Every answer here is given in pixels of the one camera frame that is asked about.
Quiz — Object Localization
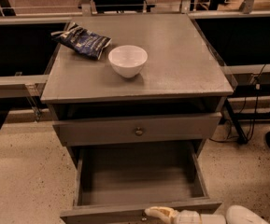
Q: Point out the black cables on floor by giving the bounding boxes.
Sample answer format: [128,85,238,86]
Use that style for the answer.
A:
[208,63,268,145]

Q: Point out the grey top drawer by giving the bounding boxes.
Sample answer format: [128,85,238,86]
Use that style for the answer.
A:
[53,112,221,147]

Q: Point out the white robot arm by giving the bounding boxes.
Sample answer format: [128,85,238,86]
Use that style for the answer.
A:
[144,205,269,224]

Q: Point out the white ceramic bowl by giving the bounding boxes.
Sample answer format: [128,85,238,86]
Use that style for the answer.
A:
[108,45,148,77]

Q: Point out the grey wooden drawer cabinet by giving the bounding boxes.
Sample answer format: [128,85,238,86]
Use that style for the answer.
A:
[41,14,234,161]

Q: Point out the grey drawer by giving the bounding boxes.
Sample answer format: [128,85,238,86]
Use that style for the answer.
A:
[53,112,221,147]
[61,141,221,224]

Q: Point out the dark blue chip bag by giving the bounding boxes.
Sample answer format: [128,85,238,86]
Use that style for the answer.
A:
[50,23,111,60]

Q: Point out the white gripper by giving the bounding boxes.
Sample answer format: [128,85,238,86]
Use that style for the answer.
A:
[144,206,201,224]

